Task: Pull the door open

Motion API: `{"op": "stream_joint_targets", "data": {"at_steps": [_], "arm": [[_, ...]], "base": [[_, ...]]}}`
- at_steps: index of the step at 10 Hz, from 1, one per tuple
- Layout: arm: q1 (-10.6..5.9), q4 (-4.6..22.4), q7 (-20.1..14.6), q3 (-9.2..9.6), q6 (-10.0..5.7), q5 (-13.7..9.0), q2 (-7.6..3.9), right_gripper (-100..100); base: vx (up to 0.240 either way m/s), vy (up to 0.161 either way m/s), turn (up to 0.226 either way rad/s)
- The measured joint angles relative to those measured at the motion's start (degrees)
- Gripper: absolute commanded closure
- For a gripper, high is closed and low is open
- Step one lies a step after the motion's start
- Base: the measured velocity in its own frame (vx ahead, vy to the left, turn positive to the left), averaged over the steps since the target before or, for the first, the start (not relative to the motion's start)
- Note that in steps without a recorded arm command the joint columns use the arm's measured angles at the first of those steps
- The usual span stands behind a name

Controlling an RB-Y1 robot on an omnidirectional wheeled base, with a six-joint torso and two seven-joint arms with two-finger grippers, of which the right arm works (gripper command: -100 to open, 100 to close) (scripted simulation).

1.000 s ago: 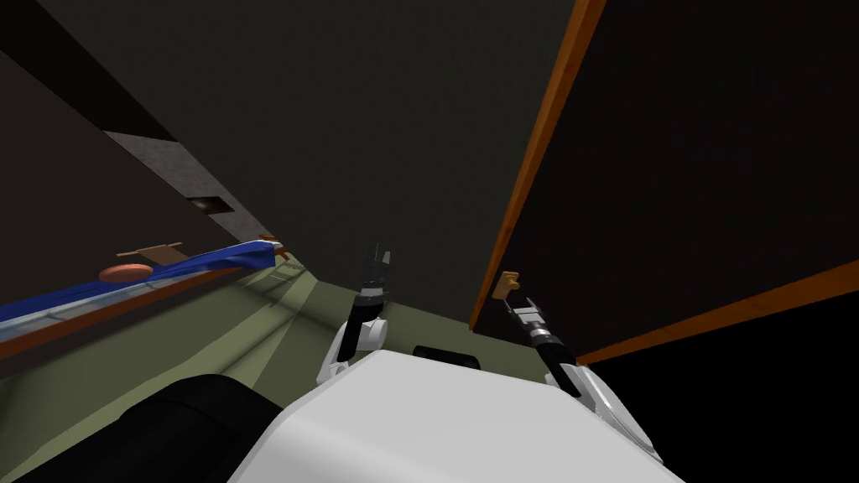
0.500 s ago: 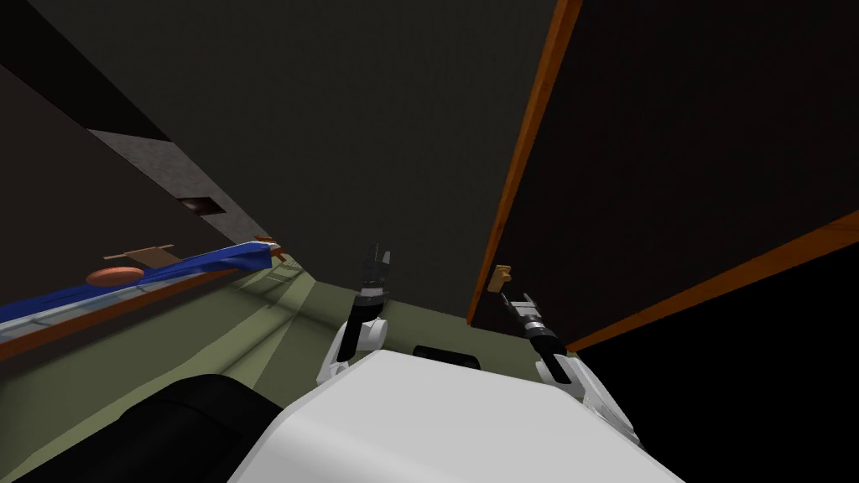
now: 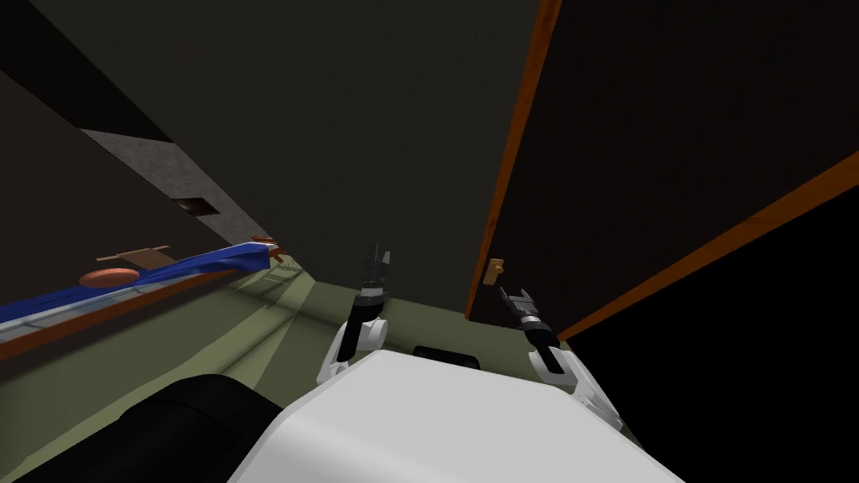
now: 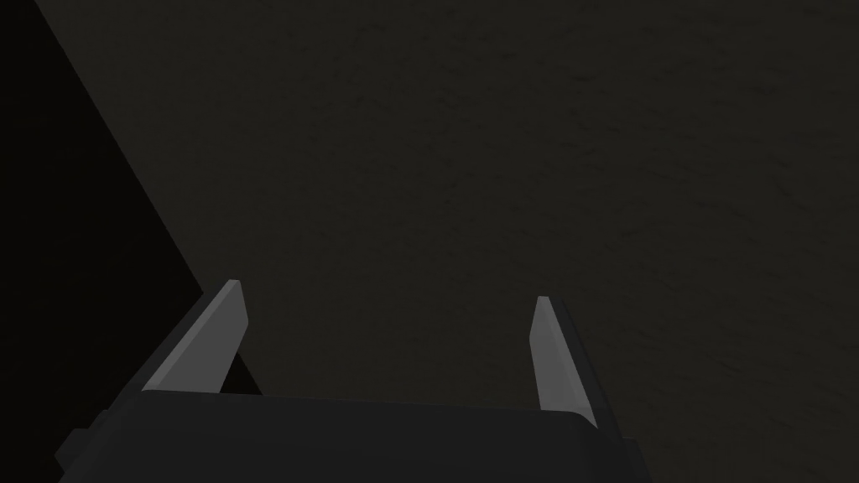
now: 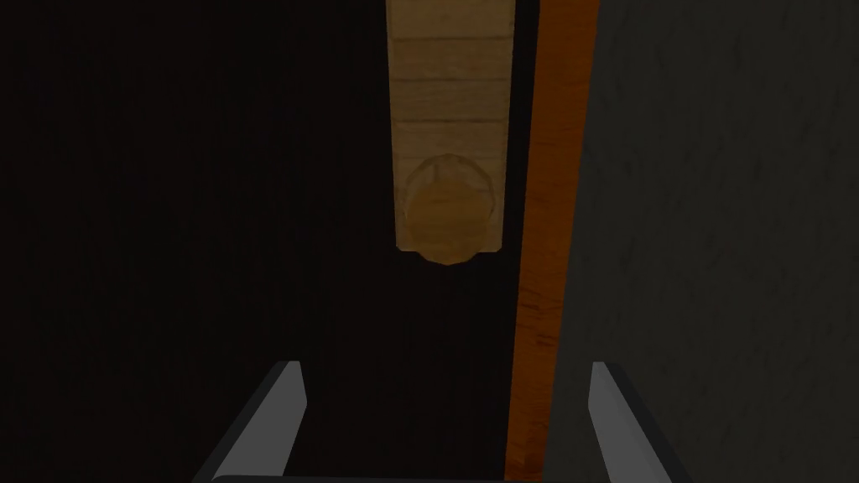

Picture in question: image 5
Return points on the tan round door knob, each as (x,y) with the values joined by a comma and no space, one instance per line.
(448,215)

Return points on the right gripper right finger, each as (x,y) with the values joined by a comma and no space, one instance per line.
(621,429)

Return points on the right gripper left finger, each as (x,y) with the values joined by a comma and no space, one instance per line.
(268,429)

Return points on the dark door leaf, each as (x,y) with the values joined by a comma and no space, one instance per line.
(201,201)

